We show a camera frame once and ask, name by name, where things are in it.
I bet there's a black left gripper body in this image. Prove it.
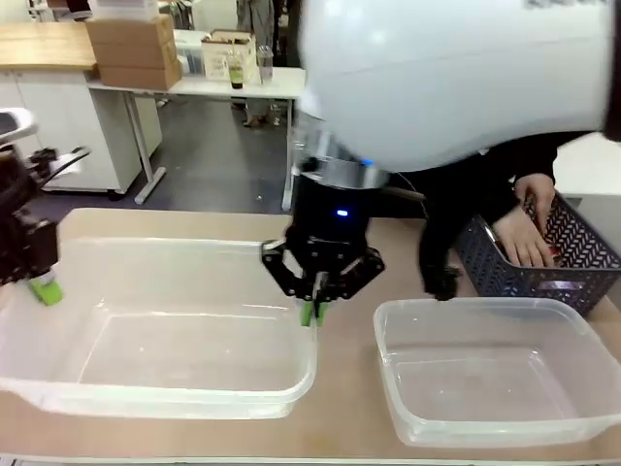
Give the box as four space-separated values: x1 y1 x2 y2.
0 145 60 287

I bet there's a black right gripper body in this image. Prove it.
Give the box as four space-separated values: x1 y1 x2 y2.
289 173 376 285

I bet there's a large clear plastic bin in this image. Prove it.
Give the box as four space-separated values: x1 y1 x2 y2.
0 207 319 421

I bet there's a person's left forearm black sleeve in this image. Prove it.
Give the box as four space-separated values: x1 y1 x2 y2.
507 137 560 183

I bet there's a person's right forearm black sleeve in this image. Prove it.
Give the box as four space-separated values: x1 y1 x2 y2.
453 180 521 235

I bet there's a dark blue woven basket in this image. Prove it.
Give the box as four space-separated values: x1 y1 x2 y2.
453 189 621 319

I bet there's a person's right hand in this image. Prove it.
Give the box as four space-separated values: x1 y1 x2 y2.
494 211 553 269

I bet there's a person's left hand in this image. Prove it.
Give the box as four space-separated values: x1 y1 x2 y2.
512 172 557 230

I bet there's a person's black jacket torso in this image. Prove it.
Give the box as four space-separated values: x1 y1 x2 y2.
387 128 601 303

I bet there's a wooden top white cabinet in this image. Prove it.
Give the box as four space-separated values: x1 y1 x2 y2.
0 20 164 196

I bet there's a small clear plastic bin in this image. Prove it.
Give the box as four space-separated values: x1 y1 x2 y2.
372 296 614 449

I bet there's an empty clear plastic cup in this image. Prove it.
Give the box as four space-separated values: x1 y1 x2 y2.
256 44 275 85

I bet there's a white office table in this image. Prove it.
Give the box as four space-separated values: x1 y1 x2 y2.
85 64 309 213

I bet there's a cup with green drink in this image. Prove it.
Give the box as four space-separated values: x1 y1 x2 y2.
226 48 247 91

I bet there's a brown cardboard box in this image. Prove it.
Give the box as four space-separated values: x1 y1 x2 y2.
97 59 183 91
84 13 177 49
90 39 180 70

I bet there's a printed beige carton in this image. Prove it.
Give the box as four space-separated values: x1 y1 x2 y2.
200 28 259 82

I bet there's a standing person in background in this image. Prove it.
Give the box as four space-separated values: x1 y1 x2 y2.
235 0 284 128

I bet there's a translucent storage box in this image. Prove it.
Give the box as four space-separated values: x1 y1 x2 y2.
174 39 205 78

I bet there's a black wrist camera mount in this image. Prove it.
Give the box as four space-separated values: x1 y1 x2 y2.
26 145 93 184

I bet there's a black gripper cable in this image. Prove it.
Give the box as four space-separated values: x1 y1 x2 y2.
385 171 431 220

